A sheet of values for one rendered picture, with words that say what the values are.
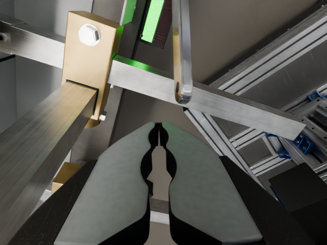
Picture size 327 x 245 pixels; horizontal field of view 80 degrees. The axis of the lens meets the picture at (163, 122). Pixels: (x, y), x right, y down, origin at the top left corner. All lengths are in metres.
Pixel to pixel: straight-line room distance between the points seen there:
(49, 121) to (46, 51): 0.11
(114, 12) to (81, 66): 0.14
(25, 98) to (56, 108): 0.37
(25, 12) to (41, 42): 0.24
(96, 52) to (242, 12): 0.95
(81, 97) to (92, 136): 0.24
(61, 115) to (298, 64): 0.99
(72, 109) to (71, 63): 0.07
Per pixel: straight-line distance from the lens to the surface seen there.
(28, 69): 0.53
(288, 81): 1.07
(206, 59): 1.11
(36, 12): 0.50
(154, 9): 0.36
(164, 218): 0.42
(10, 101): 0.57
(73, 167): 0.39
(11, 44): 0.29
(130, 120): 1.23
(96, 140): 0.46
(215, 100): 0.27
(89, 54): 0.24
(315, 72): 1.12
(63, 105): 0.21
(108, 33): 0.23
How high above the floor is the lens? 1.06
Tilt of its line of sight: 60 degrees down
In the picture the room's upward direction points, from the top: 177 degrees clockwise
